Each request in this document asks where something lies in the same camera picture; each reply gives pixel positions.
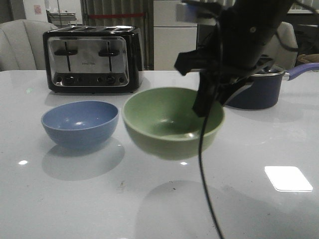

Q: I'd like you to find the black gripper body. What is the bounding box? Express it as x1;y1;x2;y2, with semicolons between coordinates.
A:
174;47;274;86

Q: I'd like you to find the black gripper finger inside bowl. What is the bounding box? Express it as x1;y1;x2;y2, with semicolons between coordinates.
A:
192;74;219;118

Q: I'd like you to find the green bowl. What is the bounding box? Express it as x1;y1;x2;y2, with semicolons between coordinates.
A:
122;87;225;160

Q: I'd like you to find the blue bowl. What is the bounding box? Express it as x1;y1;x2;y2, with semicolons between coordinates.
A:
41;101;120;150

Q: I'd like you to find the dark blue saucepan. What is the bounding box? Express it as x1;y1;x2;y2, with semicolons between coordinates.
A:
226;63;319;110

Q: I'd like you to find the white refrigerator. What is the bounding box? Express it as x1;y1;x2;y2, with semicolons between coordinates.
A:
153;0;197;70

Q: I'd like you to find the beige armchair right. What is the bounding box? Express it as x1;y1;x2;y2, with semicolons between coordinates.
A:
264;22;298;70

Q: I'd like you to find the beige armchair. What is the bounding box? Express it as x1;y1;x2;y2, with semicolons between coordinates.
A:
0;19;57;71
264;22;298;70

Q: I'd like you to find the black chrome four-slot toaster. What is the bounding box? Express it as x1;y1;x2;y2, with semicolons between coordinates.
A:
43;25;144;93

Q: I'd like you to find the metal cart background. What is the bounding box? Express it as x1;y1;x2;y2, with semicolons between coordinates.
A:
46;10;77;27

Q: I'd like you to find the beige armchair left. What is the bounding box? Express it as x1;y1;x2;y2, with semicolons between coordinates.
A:
0;19;57;71

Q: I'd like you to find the black cable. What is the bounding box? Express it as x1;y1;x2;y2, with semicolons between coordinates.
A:
198;19;226;239

